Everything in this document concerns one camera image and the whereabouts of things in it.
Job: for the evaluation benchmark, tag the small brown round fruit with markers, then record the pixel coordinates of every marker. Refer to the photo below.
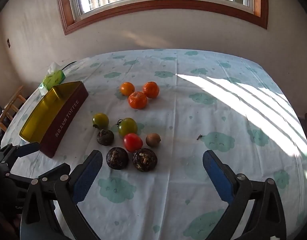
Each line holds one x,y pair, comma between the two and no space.
153,140

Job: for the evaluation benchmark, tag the small dark water chestnut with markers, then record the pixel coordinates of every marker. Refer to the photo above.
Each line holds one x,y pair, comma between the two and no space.
105,137

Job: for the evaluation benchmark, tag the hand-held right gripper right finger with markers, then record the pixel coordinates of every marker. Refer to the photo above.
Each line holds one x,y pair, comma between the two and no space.
217,177

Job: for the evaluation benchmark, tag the smooth orange tangerine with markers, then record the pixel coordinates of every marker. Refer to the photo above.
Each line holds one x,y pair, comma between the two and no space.
127,88

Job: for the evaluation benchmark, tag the dark wall outlet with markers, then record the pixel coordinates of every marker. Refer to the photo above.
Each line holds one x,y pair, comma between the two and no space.
8,43

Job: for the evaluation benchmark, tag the green tomato with stem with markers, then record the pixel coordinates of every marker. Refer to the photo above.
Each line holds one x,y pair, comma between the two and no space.
128,127

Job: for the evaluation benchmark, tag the wooden chair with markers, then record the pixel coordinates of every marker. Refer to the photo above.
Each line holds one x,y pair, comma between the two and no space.
12,100

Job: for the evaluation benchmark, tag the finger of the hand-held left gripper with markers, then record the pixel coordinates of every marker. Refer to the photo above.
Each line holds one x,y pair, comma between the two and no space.
21,148
53,171

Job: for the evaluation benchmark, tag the red tomato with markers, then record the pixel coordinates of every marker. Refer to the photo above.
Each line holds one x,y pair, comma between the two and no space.
133,142

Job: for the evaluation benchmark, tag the large orange tangerine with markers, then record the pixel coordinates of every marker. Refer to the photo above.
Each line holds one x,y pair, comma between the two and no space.
137,100

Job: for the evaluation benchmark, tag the small dark stem piece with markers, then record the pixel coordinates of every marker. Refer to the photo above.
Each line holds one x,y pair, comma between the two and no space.
199,137

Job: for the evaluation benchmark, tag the green tissue pack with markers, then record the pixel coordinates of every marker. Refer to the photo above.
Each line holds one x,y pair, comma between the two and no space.
53,78

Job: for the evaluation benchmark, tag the maroon tin box gold interior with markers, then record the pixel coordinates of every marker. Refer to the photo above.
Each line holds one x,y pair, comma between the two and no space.
63,120

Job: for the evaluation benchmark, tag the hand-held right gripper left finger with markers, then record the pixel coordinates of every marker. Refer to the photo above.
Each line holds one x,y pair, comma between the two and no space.
87,177

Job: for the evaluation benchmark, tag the cloud printed tablecloth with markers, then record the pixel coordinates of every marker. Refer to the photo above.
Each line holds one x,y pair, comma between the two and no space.
168,120

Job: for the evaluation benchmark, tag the wooden framed window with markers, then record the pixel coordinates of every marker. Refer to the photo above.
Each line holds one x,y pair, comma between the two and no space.
143,6

